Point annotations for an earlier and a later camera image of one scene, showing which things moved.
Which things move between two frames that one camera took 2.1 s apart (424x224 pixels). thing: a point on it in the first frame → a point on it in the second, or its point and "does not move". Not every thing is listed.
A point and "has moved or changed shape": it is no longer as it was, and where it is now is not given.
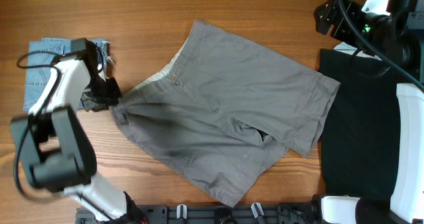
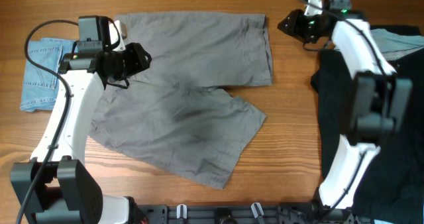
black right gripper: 330,16 → 295,18
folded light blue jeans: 40,57 does not move
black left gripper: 116,95 → 139,61
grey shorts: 217,111 has moved or changed shape
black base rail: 291,213 does not move
